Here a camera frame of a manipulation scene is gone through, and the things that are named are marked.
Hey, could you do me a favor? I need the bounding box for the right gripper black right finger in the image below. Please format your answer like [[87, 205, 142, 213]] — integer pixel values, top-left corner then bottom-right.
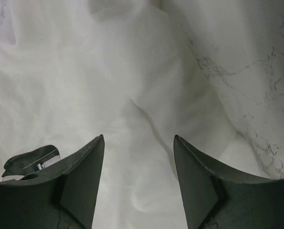
[[173, 135, 284, 229]]

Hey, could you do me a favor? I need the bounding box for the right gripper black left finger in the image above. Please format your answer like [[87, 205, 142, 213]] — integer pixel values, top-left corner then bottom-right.
[[0, 135, 104, 229]]

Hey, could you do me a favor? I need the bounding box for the white t shirt robot print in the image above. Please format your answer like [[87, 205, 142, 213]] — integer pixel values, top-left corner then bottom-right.
[[0, 0, 284, 229]]

